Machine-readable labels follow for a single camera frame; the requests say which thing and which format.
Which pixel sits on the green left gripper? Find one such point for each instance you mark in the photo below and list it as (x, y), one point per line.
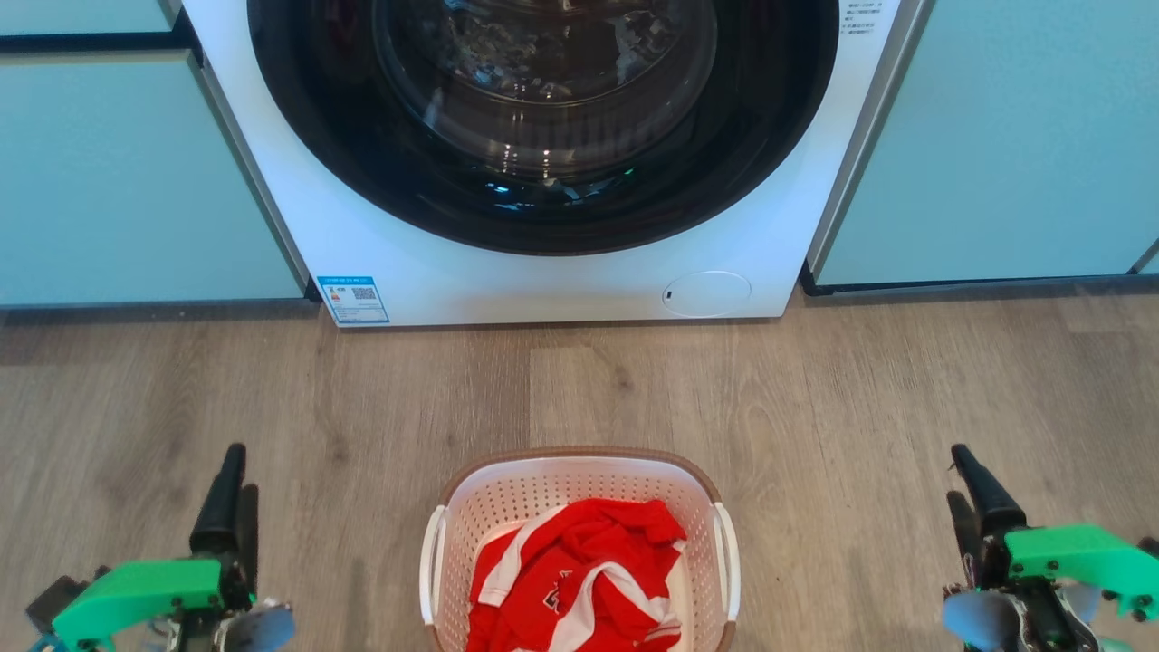
(136, 589)

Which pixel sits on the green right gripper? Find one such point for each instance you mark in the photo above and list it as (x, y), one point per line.
(1077, 552)

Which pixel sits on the white perforated laundry basket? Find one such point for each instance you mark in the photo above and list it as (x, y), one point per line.
(534, 493)

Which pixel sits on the blue energy label sticker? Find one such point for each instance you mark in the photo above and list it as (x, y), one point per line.
(353, 300)

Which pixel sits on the white front-load washing machine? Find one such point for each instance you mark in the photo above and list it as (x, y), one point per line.
(407, 272)

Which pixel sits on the round white filter cover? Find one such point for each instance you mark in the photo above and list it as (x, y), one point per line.
(706, 293)

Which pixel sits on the red and white garment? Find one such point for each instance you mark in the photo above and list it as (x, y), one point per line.
(579, 580)

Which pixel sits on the pale green cabinet with black gap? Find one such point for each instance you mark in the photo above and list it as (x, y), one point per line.
(118, 172)

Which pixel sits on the pale green right cabinet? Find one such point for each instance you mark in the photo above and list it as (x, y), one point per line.
(1005, 136)

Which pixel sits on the round black washing machine door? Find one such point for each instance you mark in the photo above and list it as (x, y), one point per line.
(543, 118)

